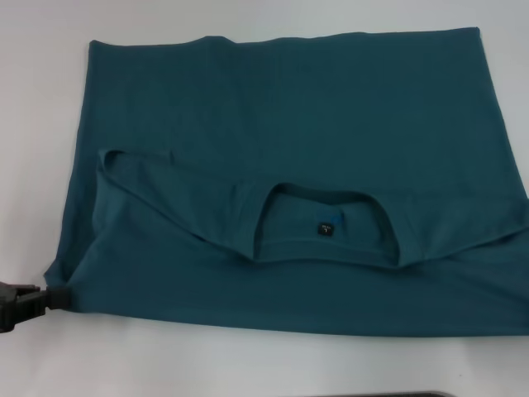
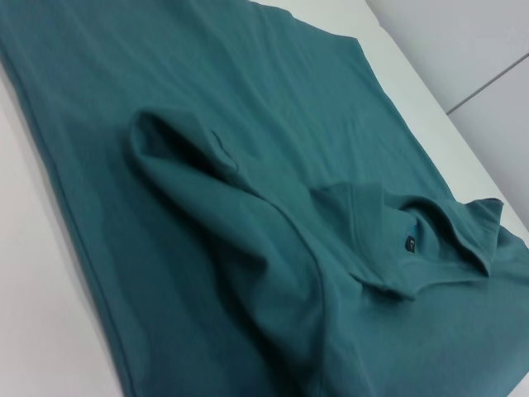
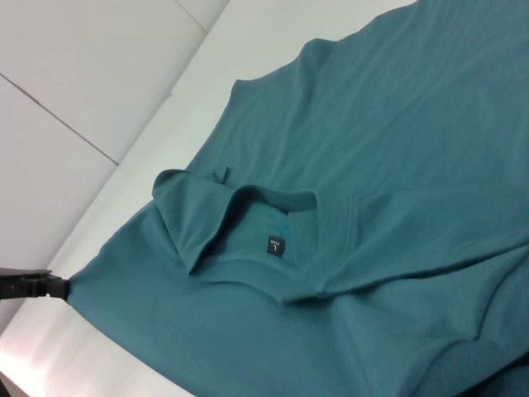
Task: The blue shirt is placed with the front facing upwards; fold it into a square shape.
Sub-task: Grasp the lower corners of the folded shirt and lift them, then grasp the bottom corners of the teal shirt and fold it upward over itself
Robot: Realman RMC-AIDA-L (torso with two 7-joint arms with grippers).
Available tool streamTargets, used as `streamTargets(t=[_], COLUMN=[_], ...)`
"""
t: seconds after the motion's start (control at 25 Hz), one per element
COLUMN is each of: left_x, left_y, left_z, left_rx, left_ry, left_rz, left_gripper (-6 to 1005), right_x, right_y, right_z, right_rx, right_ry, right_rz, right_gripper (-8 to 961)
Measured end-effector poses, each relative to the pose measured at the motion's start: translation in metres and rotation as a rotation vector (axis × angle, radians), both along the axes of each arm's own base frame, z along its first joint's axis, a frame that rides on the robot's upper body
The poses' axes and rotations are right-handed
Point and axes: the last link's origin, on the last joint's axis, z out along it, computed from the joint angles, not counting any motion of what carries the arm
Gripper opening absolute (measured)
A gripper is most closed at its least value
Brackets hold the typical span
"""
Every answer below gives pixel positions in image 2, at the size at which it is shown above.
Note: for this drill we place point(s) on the teal T-shirt with FREE print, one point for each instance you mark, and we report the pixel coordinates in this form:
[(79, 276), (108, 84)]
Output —
[(248, 186)]

